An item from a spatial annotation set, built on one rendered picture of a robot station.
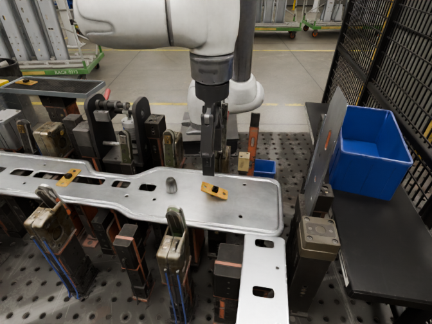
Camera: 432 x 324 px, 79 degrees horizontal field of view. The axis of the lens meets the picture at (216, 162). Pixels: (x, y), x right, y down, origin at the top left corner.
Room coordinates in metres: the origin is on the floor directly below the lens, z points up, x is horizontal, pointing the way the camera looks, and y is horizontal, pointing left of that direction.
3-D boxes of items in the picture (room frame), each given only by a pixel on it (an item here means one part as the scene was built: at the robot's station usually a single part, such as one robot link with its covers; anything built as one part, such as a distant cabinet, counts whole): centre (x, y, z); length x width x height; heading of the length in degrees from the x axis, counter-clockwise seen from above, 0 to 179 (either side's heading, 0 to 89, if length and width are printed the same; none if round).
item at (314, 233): (0.38, -0.24, 0.88); 0.08 x 0.08 x 0.36; 80
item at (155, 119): (0.81, 0.21, 0.91); 0.07 x 0.05 x 0.42; 170
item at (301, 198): (0.50, -0.25, 0.85); 0.12 x 0.03 x 0.30; 170
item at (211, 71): (0.55, 0.01, 1.37); 0.09 x 0.09 x 0.06
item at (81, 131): (0.83, 0.47, 0.89); 0.13 x 0.11 x 0.38; 170
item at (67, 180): (0.63, 0.47, 1.01); 0.08 x 0.04 x 0.01; 170
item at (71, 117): (0.86, 0.53, 0.90); 0.05 x 0.05 x 0.40; 80
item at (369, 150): (0.66, -0.45, 1.09); 0.30 x 0.17 x 0.13; 161
